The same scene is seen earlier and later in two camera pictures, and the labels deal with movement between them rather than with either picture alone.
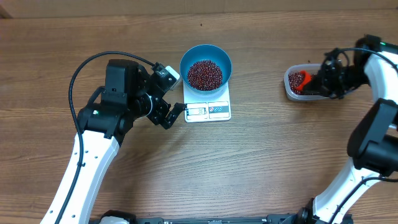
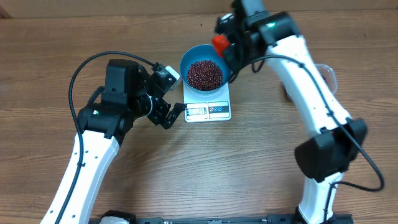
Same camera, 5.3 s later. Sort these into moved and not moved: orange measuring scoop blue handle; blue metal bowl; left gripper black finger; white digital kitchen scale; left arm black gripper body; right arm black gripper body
Moved: right arm black gripper body; orange measuring scoop blue handle
Not moved: white digital kitchen scale; blue metal bowl; left arm black gripper body; left gripper black finger
